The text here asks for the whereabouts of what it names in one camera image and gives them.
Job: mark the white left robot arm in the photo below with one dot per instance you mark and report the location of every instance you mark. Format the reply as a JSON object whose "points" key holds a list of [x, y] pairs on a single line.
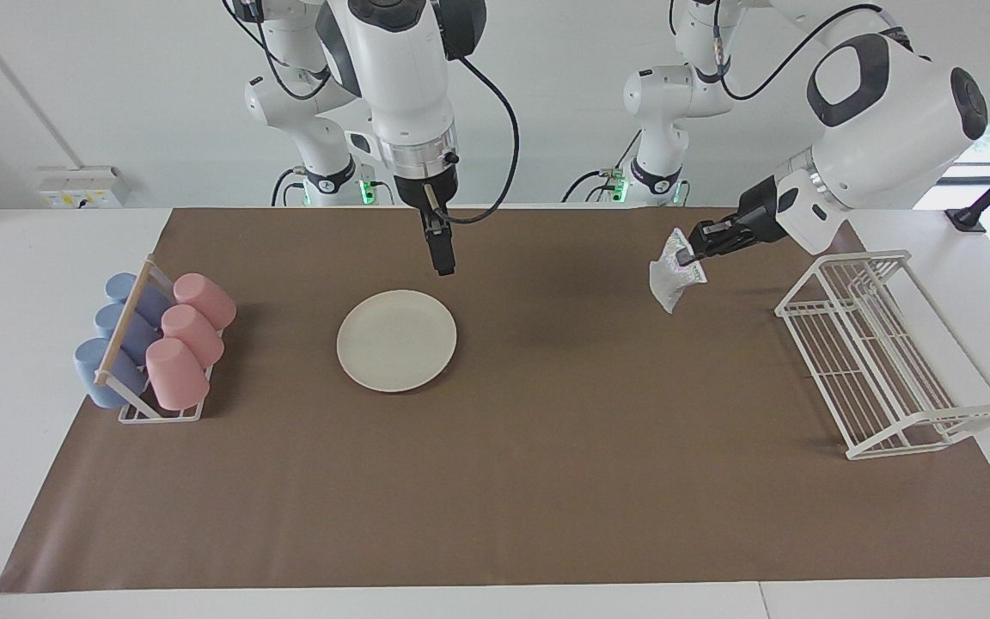
{"points": [[890, 112]]}

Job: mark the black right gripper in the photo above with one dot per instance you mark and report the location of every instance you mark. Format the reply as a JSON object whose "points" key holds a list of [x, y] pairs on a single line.
{"points": [[426, 185]]}

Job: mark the white wall outlet box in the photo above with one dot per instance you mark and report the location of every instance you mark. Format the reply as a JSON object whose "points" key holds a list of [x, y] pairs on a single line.
{"points": [[82, 187]]}

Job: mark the blue cup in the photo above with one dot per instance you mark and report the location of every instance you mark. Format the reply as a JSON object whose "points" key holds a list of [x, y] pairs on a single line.
{"points": [[151, 301], [138, 334], [98, 374]]}

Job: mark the brown table mat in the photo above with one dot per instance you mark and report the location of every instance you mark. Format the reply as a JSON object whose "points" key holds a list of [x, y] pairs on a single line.
{"points": [[546, 481]]}

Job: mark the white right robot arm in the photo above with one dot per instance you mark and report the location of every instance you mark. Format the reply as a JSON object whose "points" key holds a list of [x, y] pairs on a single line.
{"points": [[400, 60]]}

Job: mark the pink cup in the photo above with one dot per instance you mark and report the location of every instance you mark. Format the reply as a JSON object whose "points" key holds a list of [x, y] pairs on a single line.
{"points": [[177, 374], [194, 334], [205, 298]]}

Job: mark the wooden cup rack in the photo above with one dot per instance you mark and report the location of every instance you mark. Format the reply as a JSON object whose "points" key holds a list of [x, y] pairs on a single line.
{"points": [[124, 331]]}

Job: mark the silver mesh sponge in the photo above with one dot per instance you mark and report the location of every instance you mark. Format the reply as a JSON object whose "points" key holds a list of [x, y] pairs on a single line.
{"points": [[669, 279]]}

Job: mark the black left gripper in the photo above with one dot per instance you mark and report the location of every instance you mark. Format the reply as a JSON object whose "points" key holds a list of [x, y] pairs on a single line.
{"points": [[761, 219]]}

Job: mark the cream round plate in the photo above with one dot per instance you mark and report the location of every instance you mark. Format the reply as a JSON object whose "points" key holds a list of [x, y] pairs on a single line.
{"points": [[396, 341]]}

